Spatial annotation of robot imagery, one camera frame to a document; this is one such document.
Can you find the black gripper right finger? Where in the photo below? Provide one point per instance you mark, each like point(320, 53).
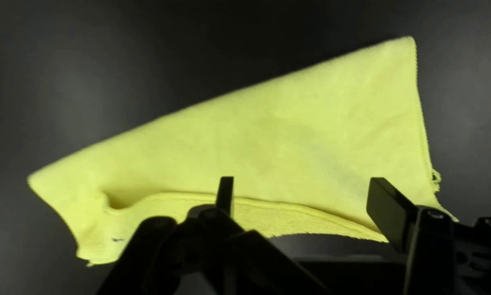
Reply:
point(390, 211)

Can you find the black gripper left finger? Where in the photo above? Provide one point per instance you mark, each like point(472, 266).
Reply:
point(227, 197)

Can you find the yellow towel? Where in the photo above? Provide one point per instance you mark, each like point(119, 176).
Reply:
point(289, 142)

